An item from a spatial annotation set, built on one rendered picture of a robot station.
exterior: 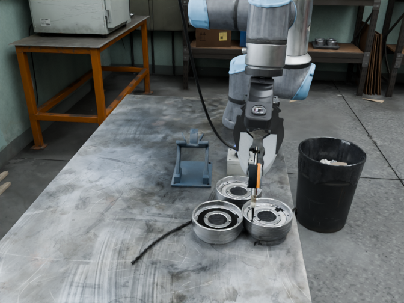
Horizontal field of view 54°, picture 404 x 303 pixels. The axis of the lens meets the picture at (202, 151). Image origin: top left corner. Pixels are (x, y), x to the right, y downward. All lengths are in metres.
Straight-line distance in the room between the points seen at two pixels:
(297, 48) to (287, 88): 0.12
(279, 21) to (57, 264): 0.59
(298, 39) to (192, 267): 0.74
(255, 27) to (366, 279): 1.51
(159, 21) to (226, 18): 3.78
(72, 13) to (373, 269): 2.44
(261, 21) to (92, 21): 2.33
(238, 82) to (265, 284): 0.72
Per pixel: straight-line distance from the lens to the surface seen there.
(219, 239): 0.79
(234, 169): 1.02
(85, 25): 3.01
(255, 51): 0.73
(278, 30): 0.73
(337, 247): 2.16
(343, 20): 4.88
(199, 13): 0.86
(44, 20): 3.12
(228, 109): 1.32
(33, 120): 3.13
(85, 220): 0.90
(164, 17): 4.59
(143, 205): 0.92
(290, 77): 1.23
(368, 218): 2.43
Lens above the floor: 1.31
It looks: 26 degrees down
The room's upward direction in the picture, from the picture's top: 1 degrees clockwise
